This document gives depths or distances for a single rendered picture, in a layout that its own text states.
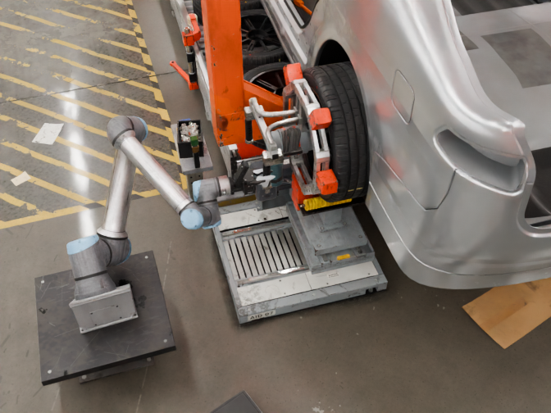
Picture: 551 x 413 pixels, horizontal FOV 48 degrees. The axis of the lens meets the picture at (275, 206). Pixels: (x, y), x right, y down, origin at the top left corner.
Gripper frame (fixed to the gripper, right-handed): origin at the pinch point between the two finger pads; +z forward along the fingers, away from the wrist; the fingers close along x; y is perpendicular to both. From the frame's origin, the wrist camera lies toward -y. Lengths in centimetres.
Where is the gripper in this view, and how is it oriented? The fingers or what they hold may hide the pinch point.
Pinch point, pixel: (270, 173)
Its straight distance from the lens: 289.7
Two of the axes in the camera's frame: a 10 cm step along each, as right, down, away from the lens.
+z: 9.6, -1.9, 1.9
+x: 2.7, 7.0, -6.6
